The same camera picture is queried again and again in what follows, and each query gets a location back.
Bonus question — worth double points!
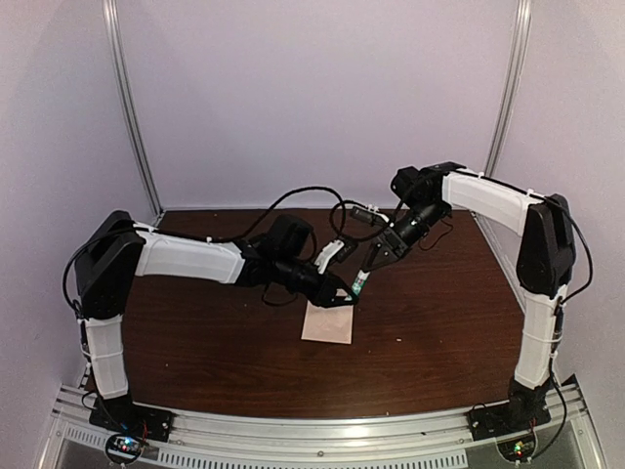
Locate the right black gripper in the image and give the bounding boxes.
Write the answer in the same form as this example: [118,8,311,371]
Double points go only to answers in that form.
[363,201,448,273]

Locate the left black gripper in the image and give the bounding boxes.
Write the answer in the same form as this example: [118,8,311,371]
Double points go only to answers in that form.
[274,255,359,310]

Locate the green white glue stick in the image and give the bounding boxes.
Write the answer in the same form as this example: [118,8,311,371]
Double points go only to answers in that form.
[351,270,370,296]

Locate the beige envelope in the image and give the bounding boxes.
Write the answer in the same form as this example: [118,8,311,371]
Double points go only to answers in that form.
[301,302,354,345]

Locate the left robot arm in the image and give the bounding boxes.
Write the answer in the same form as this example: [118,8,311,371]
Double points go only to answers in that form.
[63,210,358,434]

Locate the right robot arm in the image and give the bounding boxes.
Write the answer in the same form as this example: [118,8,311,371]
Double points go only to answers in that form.
[352,162,576,432]

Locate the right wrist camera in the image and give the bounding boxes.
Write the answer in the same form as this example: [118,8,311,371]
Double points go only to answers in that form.
[350,206,390,227]

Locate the aluminium front rail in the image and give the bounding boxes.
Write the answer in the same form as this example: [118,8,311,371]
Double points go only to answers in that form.
[48,380,592,469]

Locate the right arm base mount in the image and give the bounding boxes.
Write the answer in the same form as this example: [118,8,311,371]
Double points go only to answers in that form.
[467,391,552,441]

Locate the right aluminium frame post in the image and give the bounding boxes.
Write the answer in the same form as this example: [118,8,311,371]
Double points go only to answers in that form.
[484,0,533,176]

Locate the aluminium frame post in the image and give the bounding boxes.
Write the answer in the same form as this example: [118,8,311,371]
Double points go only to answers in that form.
[484,0,533,176]
[102,0,164,219]

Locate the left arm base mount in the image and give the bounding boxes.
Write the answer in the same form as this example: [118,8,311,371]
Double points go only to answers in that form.
[89,392,174,443]

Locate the left aluminium frame post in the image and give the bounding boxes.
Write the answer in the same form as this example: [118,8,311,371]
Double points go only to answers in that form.
[102,0,164,219]

